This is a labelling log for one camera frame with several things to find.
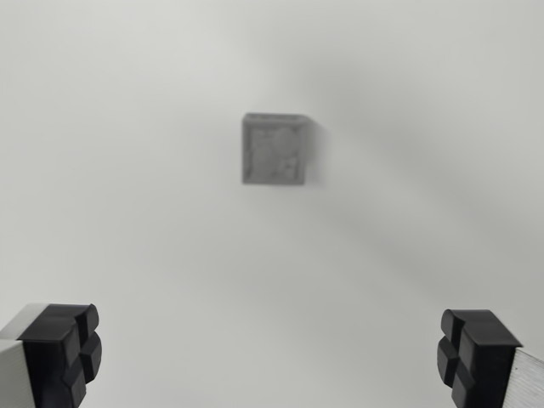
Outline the grey rubber embossed cube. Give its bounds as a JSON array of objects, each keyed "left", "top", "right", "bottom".
[{"left": 241, "top": 111, "right": 318, "bottom": 187}]

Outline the black-padded silver gripper right finger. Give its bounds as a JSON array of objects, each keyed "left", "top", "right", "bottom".
[{"left": 436, "top": 309, "right": 544, "bottom": 408}]

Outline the black-padded silver gripper left finger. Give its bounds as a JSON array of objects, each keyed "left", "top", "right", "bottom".
[{"left": 0, "top": 303, "right": 104, "bottom": 408}]

